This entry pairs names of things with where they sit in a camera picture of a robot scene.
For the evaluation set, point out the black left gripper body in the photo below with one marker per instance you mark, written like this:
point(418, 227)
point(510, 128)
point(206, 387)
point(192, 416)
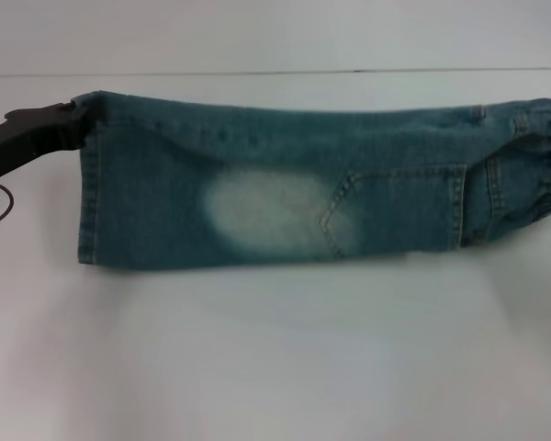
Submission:
point(14, 147)

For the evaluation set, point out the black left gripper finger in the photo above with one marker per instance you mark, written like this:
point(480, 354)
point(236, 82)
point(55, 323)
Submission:
point(66, 112)
point(69, 137)

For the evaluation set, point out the blue denim shorts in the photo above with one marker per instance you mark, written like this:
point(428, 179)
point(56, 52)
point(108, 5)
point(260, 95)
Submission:
point(165, 184)

